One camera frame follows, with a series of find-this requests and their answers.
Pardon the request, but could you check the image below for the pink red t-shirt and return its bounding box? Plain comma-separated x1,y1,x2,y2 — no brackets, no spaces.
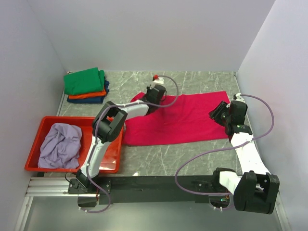
123,91,229,146

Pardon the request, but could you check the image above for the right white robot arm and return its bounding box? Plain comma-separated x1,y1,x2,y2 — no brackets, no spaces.
209,100,280,214

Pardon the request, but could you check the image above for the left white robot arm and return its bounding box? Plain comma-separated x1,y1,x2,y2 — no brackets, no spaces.
76,84,166,193

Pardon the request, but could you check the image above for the folded orange t-shirt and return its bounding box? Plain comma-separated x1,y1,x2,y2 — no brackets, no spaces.
68,89,107,100

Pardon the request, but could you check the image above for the folded navy t-shirt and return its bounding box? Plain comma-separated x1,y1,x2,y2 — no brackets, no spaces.
67,80,109,104

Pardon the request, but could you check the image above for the folded green t-shirt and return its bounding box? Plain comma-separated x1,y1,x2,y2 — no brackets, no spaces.
64,67,105,95

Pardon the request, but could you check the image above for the red plastic bin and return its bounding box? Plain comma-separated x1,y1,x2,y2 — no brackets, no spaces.
25,116,123,174

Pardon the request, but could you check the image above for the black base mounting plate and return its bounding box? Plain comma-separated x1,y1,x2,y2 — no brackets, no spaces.
68,176,232,209

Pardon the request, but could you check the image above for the lavender t-shirt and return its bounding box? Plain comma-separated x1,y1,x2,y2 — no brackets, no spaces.
38,123,82,169

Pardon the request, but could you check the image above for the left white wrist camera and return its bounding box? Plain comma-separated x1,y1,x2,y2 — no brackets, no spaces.
153,75,164,85

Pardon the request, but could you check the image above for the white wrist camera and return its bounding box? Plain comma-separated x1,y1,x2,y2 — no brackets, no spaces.
233,93,244,102
153,75,164,85

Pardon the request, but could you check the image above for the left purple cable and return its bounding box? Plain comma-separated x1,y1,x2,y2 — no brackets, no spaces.
81,75,179,214

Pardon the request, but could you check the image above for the purple cable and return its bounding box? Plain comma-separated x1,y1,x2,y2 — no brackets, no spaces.
81,75,179,214
175,94,275,211

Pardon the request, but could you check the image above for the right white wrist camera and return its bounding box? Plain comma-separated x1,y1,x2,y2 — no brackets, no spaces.
233,93,244,102

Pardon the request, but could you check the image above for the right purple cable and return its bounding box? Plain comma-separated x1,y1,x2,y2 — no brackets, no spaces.
175,94,275,211

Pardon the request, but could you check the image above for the aluminium rail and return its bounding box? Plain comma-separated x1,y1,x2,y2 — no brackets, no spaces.
25,177,73,197

